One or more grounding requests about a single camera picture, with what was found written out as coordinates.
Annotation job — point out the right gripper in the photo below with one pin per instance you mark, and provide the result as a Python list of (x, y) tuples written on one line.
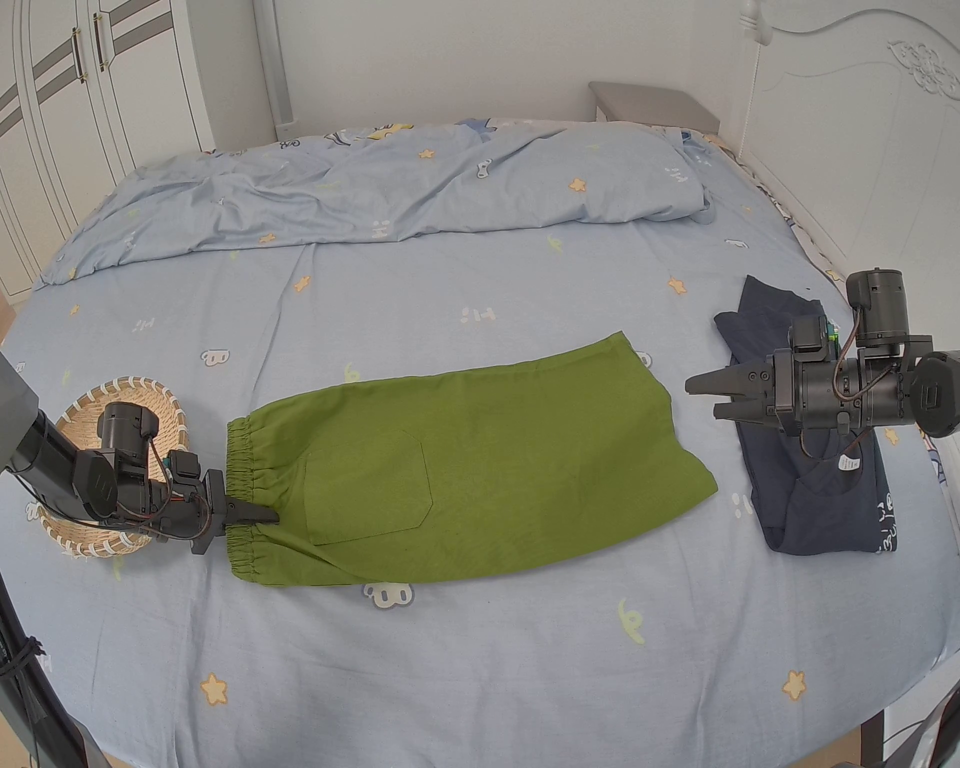
[(814, 394)]

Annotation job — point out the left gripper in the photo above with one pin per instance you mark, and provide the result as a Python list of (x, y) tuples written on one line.
[(184, 517)]

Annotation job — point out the green shorts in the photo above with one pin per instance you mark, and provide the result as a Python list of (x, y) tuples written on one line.
[(487, 450)]

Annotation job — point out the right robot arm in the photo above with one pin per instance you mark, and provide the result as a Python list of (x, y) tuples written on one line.
[(877, 307)]

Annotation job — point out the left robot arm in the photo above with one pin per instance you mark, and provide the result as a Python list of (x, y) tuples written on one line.
[(52, 457)]

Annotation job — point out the round woven basket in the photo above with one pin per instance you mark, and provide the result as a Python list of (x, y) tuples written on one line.
[(82, 412)]

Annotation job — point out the dark blue T-shirt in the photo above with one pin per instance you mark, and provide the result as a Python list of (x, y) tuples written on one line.
[(817, 495)]

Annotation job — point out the grey bedside table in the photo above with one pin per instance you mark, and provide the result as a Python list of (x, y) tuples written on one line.
[(652, 105)]

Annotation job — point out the pale blue quilt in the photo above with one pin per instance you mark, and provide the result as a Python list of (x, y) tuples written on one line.
[(412, 195)]

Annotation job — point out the white wardrobe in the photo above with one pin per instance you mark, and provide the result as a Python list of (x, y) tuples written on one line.
[(90, 112)]

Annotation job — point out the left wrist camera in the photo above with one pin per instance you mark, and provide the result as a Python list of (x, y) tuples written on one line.
[(182, 465)]

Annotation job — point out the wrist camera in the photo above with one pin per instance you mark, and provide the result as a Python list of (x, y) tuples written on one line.
[(182, 465), (810, 337)]

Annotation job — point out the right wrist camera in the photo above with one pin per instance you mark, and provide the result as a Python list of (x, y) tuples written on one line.
[(810, 337)]

